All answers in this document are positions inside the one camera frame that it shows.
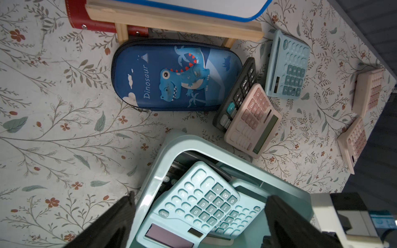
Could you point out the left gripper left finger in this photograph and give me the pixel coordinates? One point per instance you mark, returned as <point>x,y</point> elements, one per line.
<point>112,229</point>

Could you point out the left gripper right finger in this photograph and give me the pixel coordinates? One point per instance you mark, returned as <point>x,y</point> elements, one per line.
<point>288,229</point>

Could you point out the mint green storage box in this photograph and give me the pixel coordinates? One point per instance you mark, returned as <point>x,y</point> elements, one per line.
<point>178,142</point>

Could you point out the teal calculator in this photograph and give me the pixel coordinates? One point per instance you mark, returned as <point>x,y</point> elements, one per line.
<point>287,67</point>
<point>252,202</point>

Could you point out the teal calculator hidden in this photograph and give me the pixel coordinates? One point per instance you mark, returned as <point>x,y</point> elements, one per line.
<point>183,216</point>

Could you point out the black calculator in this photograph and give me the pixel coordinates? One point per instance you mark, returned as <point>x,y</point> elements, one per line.
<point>237,95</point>
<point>182,164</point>

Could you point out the black calculator back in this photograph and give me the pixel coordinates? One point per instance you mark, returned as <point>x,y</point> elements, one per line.
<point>182,164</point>

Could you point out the pink calculator far right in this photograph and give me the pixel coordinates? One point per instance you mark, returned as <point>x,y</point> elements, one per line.
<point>352,142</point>

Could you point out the small pink calculator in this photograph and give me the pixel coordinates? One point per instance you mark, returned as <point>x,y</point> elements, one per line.
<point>255,124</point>

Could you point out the pink calculator back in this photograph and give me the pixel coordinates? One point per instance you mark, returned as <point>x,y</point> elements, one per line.
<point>367,91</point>

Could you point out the blue dinosaur pencil case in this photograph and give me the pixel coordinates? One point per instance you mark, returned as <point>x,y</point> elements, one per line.
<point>172,75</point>

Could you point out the wooden easel stand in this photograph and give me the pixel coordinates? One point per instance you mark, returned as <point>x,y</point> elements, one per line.
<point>170,20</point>

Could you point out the blue framed whiteboard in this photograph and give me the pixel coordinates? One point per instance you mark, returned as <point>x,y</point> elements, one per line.
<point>234,10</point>

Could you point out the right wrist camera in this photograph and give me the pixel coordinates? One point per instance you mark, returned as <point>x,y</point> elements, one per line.
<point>345,218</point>

